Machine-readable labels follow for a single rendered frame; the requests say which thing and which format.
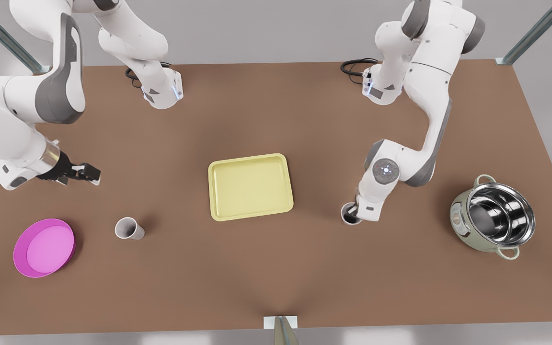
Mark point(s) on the white IKEA cup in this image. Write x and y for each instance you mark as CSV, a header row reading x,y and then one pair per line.
x,y
129,228
343,211

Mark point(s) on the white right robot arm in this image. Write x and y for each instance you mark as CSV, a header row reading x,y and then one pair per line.
x,y
12,120

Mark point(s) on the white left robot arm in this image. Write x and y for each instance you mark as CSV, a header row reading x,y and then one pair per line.
x,y
429,72

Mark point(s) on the yellow rectangular tray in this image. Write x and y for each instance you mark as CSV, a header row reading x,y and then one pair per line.
x,y
250,187

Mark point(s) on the pink round plate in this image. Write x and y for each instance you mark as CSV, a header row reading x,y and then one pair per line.
x,y
44,247

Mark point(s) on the green pot with steel inside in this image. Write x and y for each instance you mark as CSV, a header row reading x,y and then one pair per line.
x,y
496,215

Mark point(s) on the silver frame post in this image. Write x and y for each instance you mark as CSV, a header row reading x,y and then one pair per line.
x,y
537,31
283,330
3,36

